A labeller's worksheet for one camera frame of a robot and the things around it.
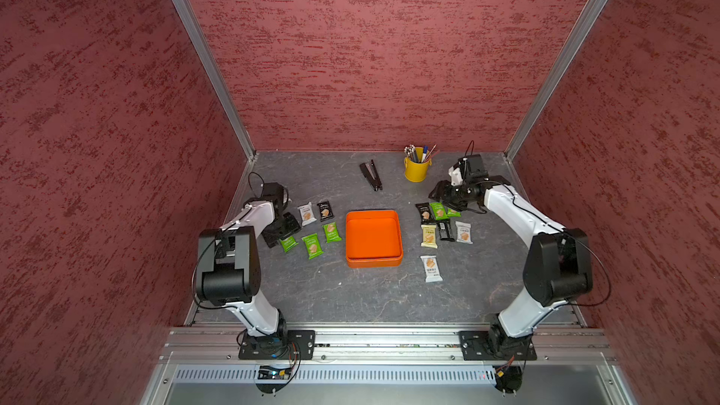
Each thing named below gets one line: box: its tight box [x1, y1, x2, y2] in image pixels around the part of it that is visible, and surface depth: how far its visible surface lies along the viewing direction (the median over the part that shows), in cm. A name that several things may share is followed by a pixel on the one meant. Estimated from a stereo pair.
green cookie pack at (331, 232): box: [322, 222, 343, 243], surface depth 97 cm
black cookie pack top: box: [414, 202, 437, 225], surface depth 102 cm
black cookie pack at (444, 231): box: [437, 219, 455, 242], surface depth 99 cm
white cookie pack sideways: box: [454, 221, 474, 245], surface depth 97 cm
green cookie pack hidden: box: [429, 202, 450, 221], surface depth 102 cm
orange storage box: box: [345, 210, 405, 268], surface depth 101 cm
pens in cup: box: [403, 143, 440, 164], surface depth 108 cm
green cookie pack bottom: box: [278, 236, 300, 253], surface depth 94 cm
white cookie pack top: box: [297, 201, 317, 227], surface depth 102 cm
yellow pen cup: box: [404, 156, 433, 183], surface depth 111 cm
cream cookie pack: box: [420, 224, 438, 250], surface depth 96 cm
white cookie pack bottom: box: [420, 255, 444, 283], surface depth 89 cm
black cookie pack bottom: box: [316, 200, 335, 223], surface depth 102 cm
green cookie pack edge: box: [301, 232, 325, 260], surface depth 94 cm
